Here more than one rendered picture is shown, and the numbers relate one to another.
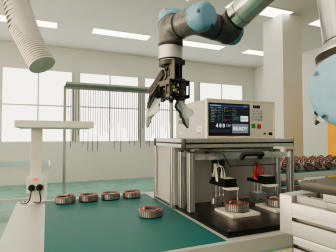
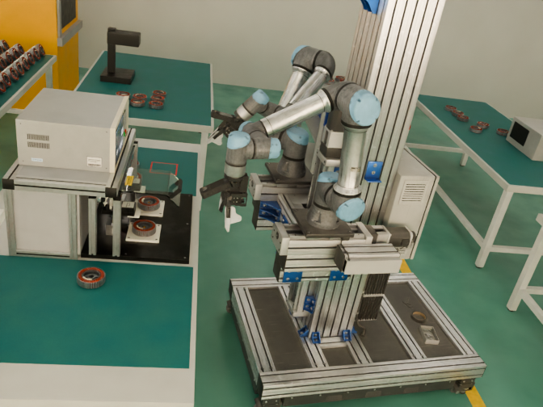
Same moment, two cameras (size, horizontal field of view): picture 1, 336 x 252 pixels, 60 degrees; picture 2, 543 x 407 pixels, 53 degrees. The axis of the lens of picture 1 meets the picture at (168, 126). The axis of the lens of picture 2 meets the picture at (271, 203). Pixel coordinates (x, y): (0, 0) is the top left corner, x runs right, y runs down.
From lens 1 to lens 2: 200 cm
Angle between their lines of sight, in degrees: 80
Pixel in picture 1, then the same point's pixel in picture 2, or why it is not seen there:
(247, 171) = not seen: hidden behind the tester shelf
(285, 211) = (284, 245)
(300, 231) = (292, 252)
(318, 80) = (347, 208)
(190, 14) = (274, 153)
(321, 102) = (345, 216)
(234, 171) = not seen: hidden behind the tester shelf
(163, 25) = (244, 152)
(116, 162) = not seen: outside the picture
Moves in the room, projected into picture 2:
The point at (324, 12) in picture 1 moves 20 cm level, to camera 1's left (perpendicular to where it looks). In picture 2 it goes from (349, 177) to (340, 198)
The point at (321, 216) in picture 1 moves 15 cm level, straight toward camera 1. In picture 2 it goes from (304, 243) to (330, 260)
